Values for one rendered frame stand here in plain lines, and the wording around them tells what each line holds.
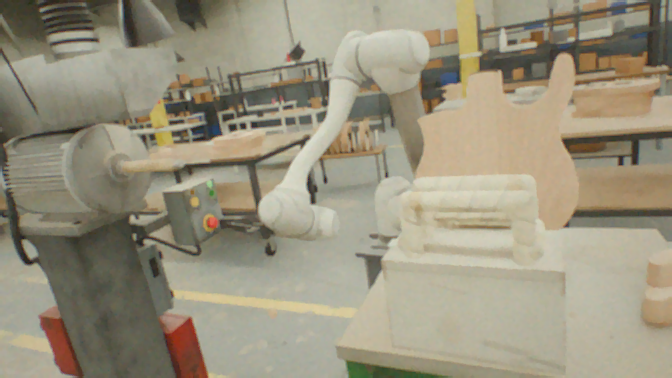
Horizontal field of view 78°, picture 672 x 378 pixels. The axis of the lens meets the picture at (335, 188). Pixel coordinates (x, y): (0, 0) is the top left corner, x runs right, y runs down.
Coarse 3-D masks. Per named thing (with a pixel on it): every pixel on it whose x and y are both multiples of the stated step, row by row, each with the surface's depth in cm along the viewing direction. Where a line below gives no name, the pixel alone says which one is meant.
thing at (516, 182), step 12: (420, 180) 72; (432, 180) 71; (444, 180) 70; (456, 180) 69; (468, 180) 68; (480, 180) 67; (492, 180) 66; (504, 180) 66; (516, 180) 65; (528, 180) 64
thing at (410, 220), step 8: (400, 208) 66; (408, 208) 65; (400, 216) 66; (408, 216) 65; (416, 216) 65; (408, 224) 66; (416, 224) 66; (408, 232) 66; (416, 232) 66; (408, 240) 67; (416, 240) 66; (408, 248) 67; (416, 248) 67; (408, 256) 68; (416, 256) 67
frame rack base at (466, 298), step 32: (384, 256) 70; (448, 256) 66; (480, 256) 65; (512, 256) 63; (544, 256) 62; (416, 288) 67; (448, 288) 65; (480, 288) 63; (512, 288) 61; (544, 288) 58; (416, 320) 69; (448, 320) 67; (480, 320) 64; (512, 320) 62; (544, 320) 60; (448, 352) 69; (480, 352) 66; (512, 352) 64; (544, 352) 61
